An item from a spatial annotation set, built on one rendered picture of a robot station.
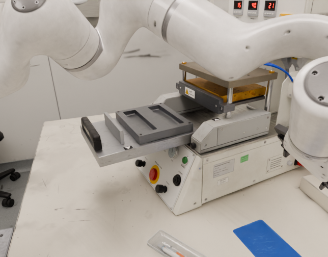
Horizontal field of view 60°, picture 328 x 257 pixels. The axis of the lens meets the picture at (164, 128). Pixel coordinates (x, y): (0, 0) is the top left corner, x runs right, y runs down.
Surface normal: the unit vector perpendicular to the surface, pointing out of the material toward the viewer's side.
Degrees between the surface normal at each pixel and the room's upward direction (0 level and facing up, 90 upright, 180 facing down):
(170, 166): 65
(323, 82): 42
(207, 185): 90
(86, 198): 0
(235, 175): 90
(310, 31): 108
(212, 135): 90
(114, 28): 102
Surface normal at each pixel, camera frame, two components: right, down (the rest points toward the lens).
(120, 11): -0.45, 0.51
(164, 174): -0.82, -0.19
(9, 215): -0.03, -0.90
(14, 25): -0.36, 0.29
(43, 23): 0.40, 0.53
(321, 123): -0.42, 0.87
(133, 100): 0.26, 0.40
